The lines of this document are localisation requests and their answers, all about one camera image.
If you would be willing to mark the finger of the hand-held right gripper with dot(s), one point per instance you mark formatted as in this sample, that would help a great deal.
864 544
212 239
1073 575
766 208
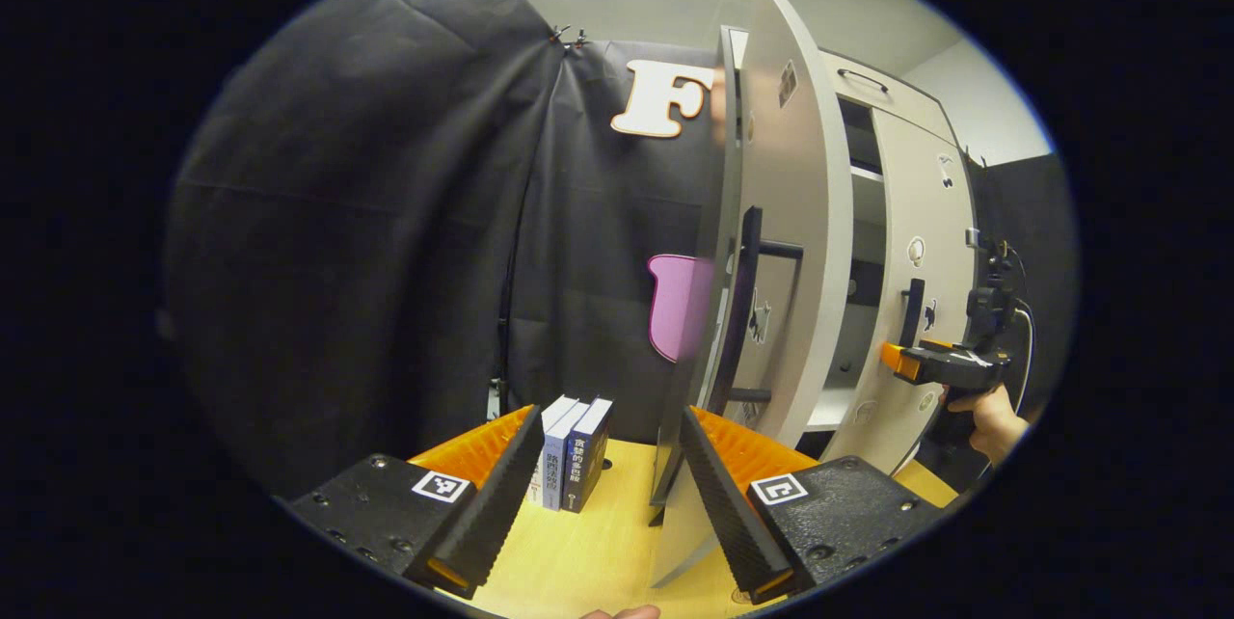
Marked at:
954 366

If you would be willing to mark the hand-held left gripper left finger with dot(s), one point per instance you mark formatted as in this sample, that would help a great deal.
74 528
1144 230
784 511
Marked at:
492 503

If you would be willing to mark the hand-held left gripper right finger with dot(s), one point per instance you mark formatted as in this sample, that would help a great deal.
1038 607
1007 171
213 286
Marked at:
728 503

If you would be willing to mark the white cabinet door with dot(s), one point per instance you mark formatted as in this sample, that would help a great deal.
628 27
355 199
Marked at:
791 214
930 214

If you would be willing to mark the white cabinet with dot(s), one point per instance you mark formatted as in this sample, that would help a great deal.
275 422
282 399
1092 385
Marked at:
865 214

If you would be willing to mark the white cabinet shelf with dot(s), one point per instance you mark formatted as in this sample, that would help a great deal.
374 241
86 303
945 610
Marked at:
865 173
831 412

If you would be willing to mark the white cabinet drawer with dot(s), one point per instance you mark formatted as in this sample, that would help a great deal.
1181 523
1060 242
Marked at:
892 89

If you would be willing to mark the dark blue book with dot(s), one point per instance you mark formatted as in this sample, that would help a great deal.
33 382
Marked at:
586 460

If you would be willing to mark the white book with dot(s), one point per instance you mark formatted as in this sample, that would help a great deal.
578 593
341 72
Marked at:
559 410

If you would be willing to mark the black backdrop cloth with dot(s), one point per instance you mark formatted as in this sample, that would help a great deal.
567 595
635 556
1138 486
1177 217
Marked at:
386 214

